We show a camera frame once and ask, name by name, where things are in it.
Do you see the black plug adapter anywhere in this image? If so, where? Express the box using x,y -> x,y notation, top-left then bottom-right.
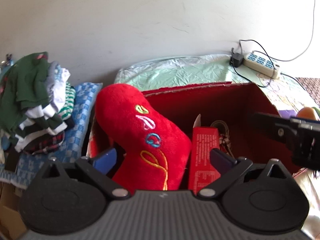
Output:
230,47 -> 244,68

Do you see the stack of folded clothes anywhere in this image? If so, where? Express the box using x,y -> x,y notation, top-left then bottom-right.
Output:
0,52 -> 77,155

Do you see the small red carton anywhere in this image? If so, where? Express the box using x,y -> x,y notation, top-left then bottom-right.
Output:
188,114 -> 222,195

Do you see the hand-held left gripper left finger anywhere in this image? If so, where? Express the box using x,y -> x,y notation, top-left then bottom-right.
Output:
35,147 -> 132,201

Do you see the blue checkered cushion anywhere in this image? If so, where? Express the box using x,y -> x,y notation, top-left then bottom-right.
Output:
0,82 -> 103,185

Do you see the printed tape roll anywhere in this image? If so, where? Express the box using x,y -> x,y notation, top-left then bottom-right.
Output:
211,120 -> 228,137

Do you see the brown cardboard box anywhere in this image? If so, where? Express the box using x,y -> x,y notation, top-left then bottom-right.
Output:
0,182 -> 28,240

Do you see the red plush heart pillow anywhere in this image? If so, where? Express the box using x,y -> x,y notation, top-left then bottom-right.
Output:
95,84 -> 192,192

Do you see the black white patterned cloth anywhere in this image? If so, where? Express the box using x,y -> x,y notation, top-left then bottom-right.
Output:
295,77 -> 320,108

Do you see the orange wooden massager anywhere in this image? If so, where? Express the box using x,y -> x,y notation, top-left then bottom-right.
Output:
297,107 -> 315,118

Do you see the brown pine cone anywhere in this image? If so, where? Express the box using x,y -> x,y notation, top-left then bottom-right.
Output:
219,134 -> 233,155

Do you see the thin black cable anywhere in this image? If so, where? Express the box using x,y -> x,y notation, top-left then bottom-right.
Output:
239,0 -> 316,63

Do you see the black wallet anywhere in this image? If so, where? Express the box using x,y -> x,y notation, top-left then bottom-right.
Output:
5,145 -> 21,172

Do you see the power strip cord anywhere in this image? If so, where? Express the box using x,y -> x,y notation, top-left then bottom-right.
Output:
279,72 -> 308,91

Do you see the white power strip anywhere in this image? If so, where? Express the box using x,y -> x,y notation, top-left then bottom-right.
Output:
244,52 -> 281,78

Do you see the purple tissue pack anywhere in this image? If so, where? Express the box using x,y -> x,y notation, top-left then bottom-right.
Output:
279,109 -> 298,118

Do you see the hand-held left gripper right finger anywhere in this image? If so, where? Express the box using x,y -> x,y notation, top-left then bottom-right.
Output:
197,148 -> 292,200

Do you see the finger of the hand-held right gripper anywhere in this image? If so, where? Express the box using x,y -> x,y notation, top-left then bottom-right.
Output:
290,116 -> 320,125
252,112 -> 299,146

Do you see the red cardboard box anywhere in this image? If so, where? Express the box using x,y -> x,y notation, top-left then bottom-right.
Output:
86,81 -> 295,193

